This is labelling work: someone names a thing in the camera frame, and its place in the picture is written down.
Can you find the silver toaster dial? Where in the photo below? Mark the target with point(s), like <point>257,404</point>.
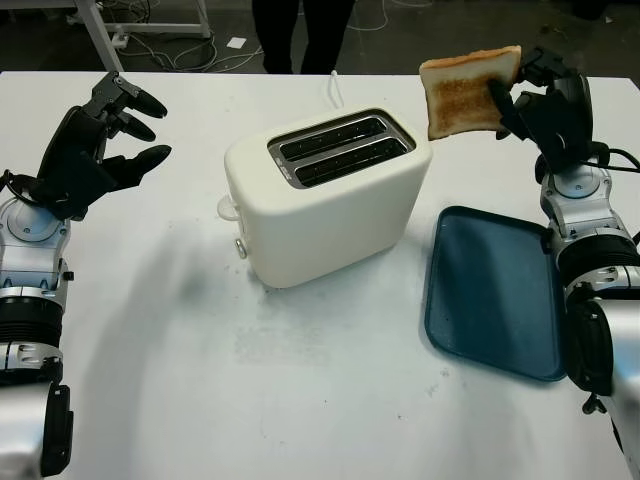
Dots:
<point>242,248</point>

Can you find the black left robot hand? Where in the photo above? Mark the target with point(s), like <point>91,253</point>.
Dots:
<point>70,145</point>

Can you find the cream two-slot toaster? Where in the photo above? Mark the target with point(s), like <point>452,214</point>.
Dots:
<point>325,235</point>

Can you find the dark blue plastic tray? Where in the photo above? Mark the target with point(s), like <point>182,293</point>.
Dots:
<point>490,295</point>

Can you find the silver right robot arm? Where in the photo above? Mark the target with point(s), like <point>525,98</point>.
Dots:
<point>595,235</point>

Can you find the person in cream sweater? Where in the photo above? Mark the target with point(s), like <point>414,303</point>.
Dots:
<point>300,35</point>

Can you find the white power strip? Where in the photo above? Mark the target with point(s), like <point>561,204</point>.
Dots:
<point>119,40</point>

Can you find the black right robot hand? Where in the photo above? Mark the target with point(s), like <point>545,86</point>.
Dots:
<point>560,120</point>

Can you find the toast slice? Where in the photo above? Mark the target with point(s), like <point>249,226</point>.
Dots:
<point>460,95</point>

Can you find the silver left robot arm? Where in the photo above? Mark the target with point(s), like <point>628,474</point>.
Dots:
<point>27,260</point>

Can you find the white metal table frame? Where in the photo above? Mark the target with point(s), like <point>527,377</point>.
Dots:
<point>100,35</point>

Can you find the white toaster lever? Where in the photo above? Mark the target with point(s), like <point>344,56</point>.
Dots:
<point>227,208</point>

